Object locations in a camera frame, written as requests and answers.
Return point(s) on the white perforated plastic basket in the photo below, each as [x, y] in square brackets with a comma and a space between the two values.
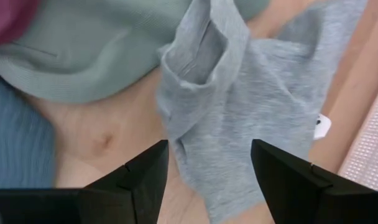
[369, 149]

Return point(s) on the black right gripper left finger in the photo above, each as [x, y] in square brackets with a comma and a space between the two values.
[130, 193]

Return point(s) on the maroon cloth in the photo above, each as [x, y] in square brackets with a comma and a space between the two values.
[8, 18]

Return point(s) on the light grey cloth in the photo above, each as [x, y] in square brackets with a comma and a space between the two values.
[254, 93]

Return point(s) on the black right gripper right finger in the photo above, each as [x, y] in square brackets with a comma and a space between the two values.
[301, 193]

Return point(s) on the blue ribbed cloth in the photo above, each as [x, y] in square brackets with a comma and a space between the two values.
[18, 140]

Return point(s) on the sage green ribbed cloth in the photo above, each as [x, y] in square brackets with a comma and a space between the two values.
[99, 46]

